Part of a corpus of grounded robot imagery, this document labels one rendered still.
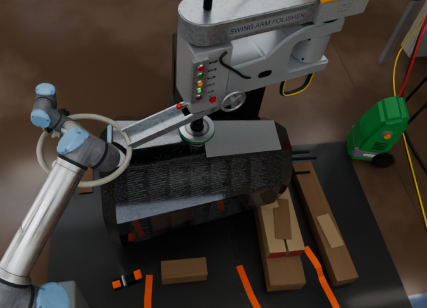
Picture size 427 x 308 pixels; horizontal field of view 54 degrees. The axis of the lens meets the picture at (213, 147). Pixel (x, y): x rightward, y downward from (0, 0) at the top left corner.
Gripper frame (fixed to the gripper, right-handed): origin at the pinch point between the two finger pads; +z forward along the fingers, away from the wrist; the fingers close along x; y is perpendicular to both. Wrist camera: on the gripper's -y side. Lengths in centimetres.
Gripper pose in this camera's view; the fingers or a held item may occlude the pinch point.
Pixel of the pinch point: (55, 132)
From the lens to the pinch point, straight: 250.2
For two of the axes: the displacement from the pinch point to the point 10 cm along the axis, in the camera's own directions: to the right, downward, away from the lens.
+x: 8.0, 5.6, -2.2
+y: -5.6, 5.8, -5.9
